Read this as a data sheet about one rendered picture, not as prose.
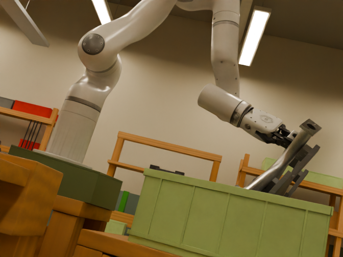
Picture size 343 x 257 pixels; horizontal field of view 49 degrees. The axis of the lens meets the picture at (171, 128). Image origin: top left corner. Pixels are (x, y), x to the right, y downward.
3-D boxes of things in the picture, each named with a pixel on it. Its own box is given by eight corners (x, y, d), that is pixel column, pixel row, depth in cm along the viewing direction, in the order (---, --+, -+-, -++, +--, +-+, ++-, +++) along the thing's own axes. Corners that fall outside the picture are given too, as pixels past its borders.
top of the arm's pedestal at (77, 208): (23, 199, 132) (27, 188, 133) (108, 222, 127) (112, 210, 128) (-31, 187, 102) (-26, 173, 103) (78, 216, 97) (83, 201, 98)
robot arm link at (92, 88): (58, 96, 116) (85, 28, 121) (76, 111, 135) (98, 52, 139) (95, 107, 115) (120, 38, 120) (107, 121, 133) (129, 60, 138)
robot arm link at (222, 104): (233, 127, 122) (227, 120, 114) (200, 108, 127) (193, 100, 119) (246, 105, 122) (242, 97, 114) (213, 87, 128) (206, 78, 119)
